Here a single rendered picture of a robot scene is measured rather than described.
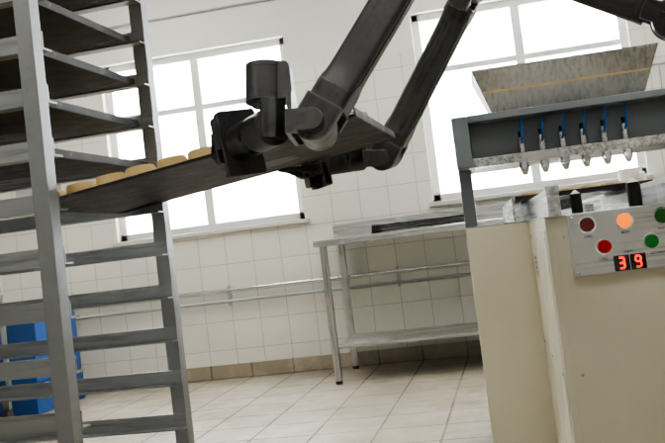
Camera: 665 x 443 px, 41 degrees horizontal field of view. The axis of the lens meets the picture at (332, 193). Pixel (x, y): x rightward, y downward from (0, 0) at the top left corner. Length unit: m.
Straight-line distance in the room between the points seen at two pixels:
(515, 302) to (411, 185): 3.42
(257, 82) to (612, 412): 1.20
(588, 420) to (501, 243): 0.81
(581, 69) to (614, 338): 1.03
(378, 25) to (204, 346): 5.33
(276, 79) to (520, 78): 1.63
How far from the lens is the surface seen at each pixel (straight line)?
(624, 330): 2.12
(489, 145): 2.87
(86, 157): 1.69
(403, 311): 6.16
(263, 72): 1.30
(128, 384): 1.98
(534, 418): 2.84
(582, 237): 2.06
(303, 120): 1.25
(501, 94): 2.86
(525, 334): 2.80
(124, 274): 6.69
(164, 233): 1.92
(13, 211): 1.59
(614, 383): 2.13
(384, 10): 1.31
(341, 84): 1.28
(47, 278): 1.52
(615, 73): 2.89
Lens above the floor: 0.83
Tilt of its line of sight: 3 degrees up
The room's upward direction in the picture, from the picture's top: 7 degrees counter-clockwise
